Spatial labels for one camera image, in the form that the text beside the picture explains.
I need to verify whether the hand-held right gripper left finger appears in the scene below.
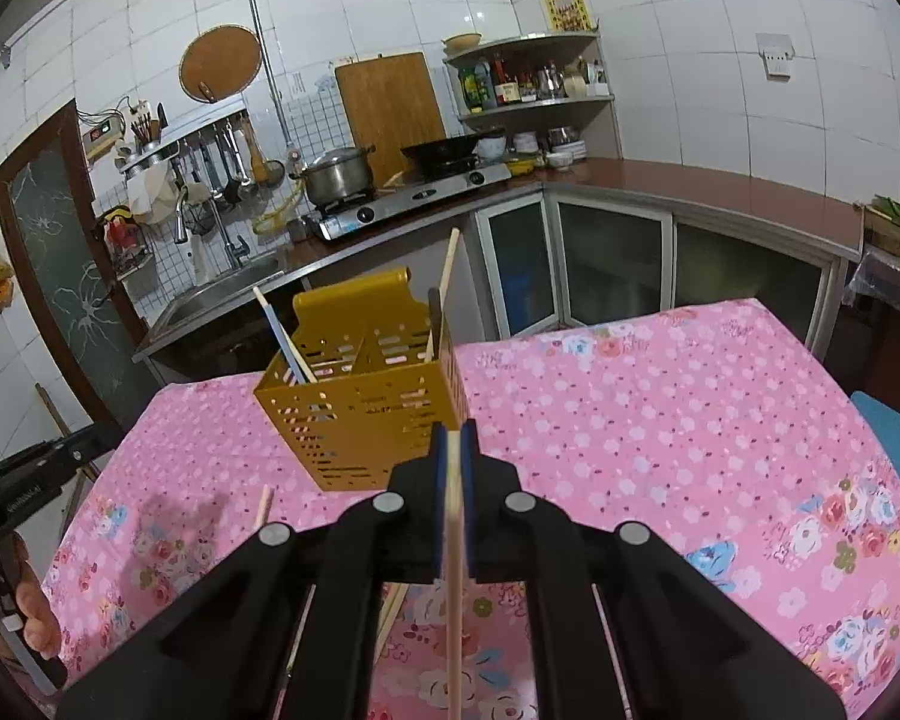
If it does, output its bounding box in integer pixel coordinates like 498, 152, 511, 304
58, 424, 452, 720

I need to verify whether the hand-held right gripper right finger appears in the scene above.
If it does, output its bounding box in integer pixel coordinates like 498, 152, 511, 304
461, 420, 849, 720

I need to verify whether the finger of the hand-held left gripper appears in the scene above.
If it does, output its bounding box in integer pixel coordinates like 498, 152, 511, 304
0, 420, 127, 496

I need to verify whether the yellow slotted utensil holder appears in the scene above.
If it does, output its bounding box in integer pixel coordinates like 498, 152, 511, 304
253, 268, 470, 493

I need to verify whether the pale single wooden chopstick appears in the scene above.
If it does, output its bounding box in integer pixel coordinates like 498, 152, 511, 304
252, 286, 319, 385
445, 426, 466, 720
424, 228, 461, 362

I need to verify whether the person's left hand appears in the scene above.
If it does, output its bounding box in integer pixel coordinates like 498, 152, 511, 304
0, 531, 65, 667

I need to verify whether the pink floral tablecloth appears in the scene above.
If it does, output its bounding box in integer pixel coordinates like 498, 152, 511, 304
41, 298, 900, 720

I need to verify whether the brown frosted glass door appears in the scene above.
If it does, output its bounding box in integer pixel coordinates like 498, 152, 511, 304
0, 99, 148, 430

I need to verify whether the steel sink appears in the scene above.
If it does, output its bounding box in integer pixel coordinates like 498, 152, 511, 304
133, 250, 295, 359

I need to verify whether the steel kitchen faucet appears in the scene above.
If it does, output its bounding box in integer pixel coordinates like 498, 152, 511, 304
172, 183, 253, 272

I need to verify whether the hanging white cloth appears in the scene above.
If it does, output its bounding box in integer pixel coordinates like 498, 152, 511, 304
127, 164, 189, 227

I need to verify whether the steel gas stove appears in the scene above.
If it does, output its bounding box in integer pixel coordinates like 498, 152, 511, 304
300, 163, 513, 242

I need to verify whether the row of hanging ladles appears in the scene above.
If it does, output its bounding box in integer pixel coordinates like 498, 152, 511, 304
171, 116, 287, 209

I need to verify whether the dark utensil bundle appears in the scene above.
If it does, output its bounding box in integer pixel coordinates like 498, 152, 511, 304
129, 101, 168, 146

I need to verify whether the steel cooking pot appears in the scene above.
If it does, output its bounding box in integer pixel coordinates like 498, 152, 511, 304
290, 146, 377, 209

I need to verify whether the black wok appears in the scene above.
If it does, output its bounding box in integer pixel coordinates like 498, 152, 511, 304
398, 133, 497, 173

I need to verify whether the stack of dishes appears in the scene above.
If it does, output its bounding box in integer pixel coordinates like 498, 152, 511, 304
494, 127, 590, 174

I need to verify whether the kitchen counter cabinet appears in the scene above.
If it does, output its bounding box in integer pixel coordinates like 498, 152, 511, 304
133, 157, 864, 392

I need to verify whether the wooden cutting board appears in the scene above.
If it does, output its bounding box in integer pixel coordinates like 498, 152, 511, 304
334, 52, 448, 160

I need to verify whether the steel corner shelf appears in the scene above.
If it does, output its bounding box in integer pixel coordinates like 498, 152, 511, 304
442, 31, 617, 122

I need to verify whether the round bamboo lid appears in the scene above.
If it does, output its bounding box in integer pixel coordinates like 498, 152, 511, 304
178, 24, 263, 104

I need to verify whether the row of condiment bottles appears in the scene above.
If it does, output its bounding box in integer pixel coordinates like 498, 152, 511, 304
457, 54, 609, 108

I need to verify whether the plastic-covered side table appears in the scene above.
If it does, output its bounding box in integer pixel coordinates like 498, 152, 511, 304
843, 202, 900, 422

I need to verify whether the thick wooden chopping block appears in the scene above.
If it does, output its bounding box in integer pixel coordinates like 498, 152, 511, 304
860, 205, 900, 272

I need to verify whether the wire basket with red items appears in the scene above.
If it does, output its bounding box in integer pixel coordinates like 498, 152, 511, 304
93, 202, 155, 280

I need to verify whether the yellow hose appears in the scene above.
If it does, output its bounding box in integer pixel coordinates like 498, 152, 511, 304
250, 179, 305, 236

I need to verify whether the wall electrical box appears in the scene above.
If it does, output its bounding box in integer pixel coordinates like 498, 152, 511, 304
80, 119, 125, 161

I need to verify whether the steel wall utensil rack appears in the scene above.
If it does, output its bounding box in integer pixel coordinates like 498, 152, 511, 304
119, 94, 249, 174

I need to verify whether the steel wall pipe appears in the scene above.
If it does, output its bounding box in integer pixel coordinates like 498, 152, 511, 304
235, 0, 298, 160

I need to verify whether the yellow wall poster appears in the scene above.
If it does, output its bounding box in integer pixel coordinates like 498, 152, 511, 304
542, 0, 596, 33

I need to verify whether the white wall outlet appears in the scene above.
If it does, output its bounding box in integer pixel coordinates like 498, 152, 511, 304
755, 33, 797, 80

